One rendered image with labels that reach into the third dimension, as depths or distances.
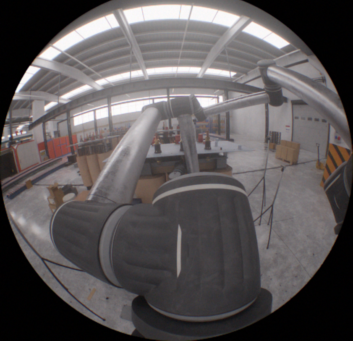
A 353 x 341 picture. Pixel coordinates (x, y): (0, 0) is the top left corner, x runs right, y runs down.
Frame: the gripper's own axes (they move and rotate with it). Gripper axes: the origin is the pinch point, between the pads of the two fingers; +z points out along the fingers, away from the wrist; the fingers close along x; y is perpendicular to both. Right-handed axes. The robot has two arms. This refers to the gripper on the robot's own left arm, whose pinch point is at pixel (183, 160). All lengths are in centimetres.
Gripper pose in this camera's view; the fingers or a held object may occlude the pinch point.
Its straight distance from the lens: 131.6
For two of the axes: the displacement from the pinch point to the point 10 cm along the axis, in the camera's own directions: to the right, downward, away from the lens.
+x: -9.6, -0.3, 2.7
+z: 2.5, -5.0, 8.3
